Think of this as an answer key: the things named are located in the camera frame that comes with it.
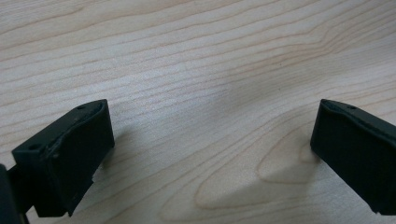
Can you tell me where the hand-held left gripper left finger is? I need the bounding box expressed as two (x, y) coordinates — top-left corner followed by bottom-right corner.
(11, 98), (116, 218)

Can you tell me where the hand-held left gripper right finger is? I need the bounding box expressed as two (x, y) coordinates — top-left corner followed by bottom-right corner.
(309, 98), (396, 217)

